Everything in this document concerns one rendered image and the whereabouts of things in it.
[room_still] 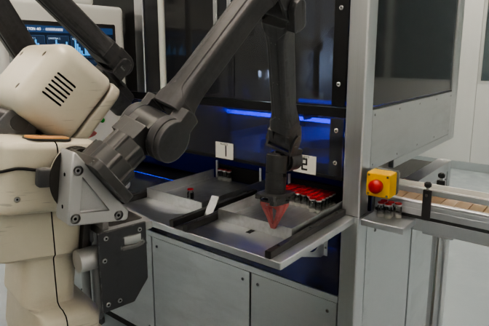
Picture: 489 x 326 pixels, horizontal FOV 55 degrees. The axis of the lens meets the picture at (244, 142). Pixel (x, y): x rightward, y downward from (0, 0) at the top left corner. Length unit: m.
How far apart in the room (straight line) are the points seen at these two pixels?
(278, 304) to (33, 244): 1.04
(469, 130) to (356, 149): 4.69
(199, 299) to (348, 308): 0.69
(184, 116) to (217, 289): 1.23
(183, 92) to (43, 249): 0.38
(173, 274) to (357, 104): 1.13
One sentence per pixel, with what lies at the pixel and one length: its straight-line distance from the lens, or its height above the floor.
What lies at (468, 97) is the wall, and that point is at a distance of 6.04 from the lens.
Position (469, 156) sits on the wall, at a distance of 6.12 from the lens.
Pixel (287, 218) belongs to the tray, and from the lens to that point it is 1.43.
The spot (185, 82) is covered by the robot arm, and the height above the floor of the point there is 1.32.
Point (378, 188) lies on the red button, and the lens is 1.38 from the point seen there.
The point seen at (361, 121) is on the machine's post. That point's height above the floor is 1.17.
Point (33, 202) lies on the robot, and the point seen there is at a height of 1.13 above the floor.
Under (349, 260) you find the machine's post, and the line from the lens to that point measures 1.54.
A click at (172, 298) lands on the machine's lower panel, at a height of 0.32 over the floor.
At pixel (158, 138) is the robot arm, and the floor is 1.24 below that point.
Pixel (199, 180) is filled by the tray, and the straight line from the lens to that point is 1.82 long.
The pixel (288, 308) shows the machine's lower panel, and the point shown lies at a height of 0.49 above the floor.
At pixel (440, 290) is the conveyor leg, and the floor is 0.65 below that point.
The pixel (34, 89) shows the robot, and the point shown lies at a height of 1.31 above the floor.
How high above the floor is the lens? 1.37
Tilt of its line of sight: 11 degrees down
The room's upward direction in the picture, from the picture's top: straight up
